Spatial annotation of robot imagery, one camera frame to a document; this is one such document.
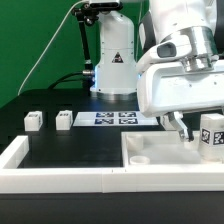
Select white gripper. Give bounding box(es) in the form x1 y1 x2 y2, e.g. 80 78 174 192
136 35 224 142

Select white square tabletop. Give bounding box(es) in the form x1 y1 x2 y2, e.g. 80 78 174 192
121 131 224 167

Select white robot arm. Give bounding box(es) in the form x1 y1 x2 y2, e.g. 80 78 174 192
90 0 224 141

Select white marker sheet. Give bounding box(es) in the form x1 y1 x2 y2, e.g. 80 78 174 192
74 111 158 127

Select white U-shaped fence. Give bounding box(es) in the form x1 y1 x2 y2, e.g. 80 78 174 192
0 136 224 194

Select black cables at base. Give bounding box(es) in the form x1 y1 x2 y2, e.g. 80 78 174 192
48 69 96 90

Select white cable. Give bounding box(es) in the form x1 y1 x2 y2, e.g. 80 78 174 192
17 0 88 97

